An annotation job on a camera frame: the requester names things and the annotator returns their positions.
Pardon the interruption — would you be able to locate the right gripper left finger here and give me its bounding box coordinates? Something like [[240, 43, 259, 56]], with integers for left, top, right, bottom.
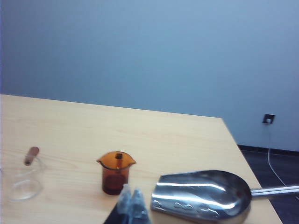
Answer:
[[102, 183, 133, 224]]

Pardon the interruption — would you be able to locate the black wall socket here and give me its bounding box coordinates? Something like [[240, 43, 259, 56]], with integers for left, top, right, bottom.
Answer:
[[262, 113, 276, 125]]

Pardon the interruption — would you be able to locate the amber measuring cup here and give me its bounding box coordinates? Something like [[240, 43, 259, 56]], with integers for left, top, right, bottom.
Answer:
[[96, 151, 137, 196]]

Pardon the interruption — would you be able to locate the white cable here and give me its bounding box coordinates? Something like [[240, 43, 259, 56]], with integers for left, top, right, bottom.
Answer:
[[267, 123, 289, 187]]

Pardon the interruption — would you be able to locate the clear pineapple juice measuring cup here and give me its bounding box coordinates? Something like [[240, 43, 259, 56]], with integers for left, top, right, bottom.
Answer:
[[8, 157, 46, 203]]

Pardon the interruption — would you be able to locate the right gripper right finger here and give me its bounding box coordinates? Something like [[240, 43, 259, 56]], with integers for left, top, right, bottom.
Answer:
[[129, 188, 152, 224]]

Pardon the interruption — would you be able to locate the brown wooden handle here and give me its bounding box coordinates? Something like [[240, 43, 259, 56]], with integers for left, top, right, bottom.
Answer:
[[24, 146, 40, 166]]

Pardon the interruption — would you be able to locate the crumpled silver foil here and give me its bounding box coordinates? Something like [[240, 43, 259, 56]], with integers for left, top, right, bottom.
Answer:
[[150, 169, 299, 222]]

